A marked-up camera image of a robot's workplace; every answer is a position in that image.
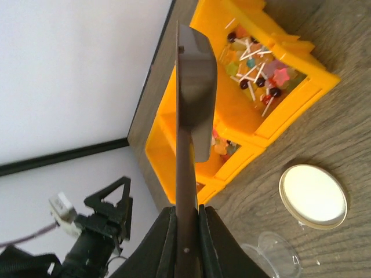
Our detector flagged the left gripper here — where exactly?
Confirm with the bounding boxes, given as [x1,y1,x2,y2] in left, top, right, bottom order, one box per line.
[74,176,133,252]

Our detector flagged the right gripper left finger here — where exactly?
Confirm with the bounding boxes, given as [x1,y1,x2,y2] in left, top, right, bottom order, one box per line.
[110,206,176,278]

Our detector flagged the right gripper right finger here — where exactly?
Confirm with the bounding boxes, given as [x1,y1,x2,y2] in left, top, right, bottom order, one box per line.
[198,204,268,278]

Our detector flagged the clear plastic jar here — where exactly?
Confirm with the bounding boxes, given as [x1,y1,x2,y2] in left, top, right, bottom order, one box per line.
[240,232,303,278]

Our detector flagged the gold jar lid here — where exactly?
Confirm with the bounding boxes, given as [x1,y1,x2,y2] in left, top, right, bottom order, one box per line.
[279,164,348,230]

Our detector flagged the orange bin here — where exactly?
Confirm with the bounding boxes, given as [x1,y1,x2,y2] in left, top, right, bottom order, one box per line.
[146,113,229,204]
[191,1,340,146]
[158,65,266,186]

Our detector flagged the brown plastic scoop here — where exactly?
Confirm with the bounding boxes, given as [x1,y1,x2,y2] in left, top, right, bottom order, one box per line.
[174,24,217,277]

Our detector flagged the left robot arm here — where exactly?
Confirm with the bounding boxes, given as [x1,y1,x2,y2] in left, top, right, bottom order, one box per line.
[1,177,133,277]

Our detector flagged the black aluminium frame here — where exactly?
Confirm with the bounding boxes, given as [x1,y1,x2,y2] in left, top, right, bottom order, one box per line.
[1,1,172,164]

